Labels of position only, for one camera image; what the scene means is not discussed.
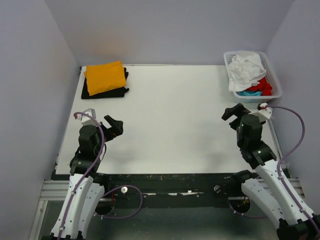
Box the white t shirt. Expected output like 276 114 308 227
227 51 267 92

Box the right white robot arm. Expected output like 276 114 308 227
221 102 320 240

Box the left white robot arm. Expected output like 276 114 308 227
41 108 124 240

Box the cyan t shirt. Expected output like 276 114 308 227
236 91 263 97

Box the folded black t shirt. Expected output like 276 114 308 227
81 77 130 100

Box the red t shirt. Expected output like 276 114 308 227
245 77 273 96

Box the folded orange t shirt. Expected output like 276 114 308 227
84 61 126 96

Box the left white knob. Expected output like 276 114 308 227
120 186 128 194

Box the white knob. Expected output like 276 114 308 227
213 185 221 193
120 186 128 194

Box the right white knob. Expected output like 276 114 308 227
213 185 221 193

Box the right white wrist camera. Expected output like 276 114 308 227
249 102 273 124

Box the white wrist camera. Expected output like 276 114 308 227
73 108 97 126
249 102 273 124

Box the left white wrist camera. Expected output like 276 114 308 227
73 108 97 126

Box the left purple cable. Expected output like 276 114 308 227
58 111 144 232

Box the purple cable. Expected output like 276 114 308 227
228 104 320 235
58 111 144 232

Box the black base frame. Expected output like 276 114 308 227
95 173 245 215

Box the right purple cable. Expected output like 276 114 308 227
228 104 320 235

